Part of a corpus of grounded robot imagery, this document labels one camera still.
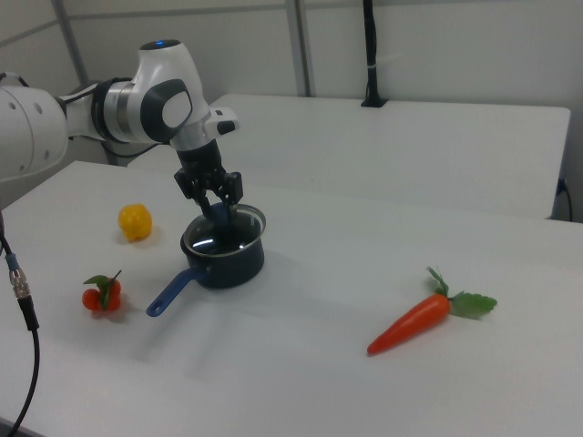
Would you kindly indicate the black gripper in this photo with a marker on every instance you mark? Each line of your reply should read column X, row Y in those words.
column 200, row 161

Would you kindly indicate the glass lid with blue knob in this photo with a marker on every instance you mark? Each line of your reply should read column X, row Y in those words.
column 228, row 234

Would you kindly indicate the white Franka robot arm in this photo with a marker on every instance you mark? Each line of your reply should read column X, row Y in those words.
column 164, row 95

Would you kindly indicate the yellow plastic bell pepper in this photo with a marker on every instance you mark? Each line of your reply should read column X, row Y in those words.
column 134, row 224

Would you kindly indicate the red plastic tomato cluster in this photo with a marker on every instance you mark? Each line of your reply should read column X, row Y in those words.
column 93, row 298

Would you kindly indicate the orange plastic carrot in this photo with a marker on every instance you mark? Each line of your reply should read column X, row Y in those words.
column 410, row 324

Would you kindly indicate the grey aluminium partition post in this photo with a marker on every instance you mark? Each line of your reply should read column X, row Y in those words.
column 73, row 41
column 300, row 45

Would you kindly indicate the black camera pole with base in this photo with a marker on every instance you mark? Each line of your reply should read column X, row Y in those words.
column 373, row 68

